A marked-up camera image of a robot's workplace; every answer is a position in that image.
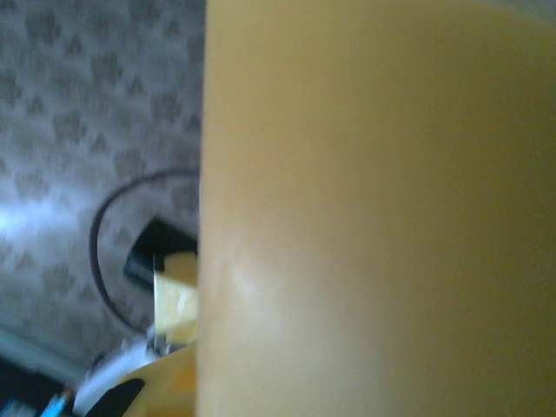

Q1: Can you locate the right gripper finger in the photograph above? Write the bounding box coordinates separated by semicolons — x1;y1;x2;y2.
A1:
84;345;200;417

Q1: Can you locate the yellow book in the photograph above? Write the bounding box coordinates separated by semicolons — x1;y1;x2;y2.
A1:
197;0;556;417

